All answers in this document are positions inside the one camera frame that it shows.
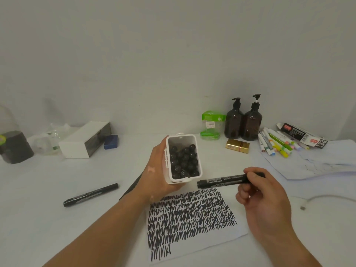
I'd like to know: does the person's right hand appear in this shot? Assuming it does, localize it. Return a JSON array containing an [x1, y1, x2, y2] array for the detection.
[[235, 167, 293, 244]]

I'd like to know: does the person's left hand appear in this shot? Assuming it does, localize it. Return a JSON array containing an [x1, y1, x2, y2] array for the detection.
[[137, 135, 187, 203]]

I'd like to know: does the bundle of black markers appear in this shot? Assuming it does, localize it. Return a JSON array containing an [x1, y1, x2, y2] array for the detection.
[[169, 144, 200, 180]]

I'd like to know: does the white plastic container with handle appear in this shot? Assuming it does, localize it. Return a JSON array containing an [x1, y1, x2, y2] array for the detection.
[[162, 133, 204, 185]]

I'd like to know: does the white paper with black scribbles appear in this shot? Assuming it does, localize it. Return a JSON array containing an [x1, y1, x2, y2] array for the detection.
[[146, 187, 249, 266]]

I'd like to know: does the thin black marker pen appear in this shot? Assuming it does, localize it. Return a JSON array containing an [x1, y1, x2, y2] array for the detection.
[[63, 183, 119, 208]]

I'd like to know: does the person's left forearm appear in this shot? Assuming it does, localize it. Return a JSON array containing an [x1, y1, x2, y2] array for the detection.
[[43, 189, 152, 267]]

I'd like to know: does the small blue box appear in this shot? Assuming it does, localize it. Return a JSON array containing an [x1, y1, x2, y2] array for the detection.
[[103, 135, 119, 150]]

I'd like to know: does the bunch of pastel highlighter pens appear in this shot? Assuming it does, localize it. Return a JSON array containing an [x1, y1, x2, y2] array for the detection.
[[257, 127, 311, 159]]

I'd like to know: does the pile of loose white sheets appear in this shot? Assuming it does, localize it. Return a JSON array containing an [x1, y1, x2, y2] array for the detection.
[[257, 139, 356, 199]]

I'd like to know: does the small gold box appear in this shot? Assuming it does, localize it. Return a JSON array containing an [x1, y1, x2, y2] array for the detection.
[[225, 139, 251, 154]]

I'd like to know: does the brown pump bottle white neck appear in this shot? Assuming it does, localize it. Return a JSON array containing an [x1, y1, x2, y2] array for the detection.
[[240, 93, 263, 142]]

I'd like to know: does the black and red cardboard box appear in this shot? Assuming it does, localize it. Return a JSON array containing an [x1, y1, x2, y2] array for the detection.
[[276, 122, 329, 150]]

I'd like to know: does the clear jar with green lid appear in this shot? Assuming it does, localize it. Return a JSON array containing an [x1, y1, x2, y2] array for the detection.
[[200, 110, 227, 141]]

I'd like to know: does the white box with grey front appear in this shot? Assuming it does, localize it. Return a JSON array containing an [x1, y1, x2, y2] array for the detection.
[[58, 121, 112, 159]]

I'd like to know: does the clear bottle with dark liquid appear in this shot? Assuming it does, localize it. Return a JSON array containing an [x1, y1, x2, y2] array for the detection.
[[0, 104, 35, 165]]

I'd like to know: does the white cable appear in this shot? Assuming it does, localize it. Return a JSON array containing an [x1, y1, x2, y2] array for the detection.
[[300, 195, 356, 211]]

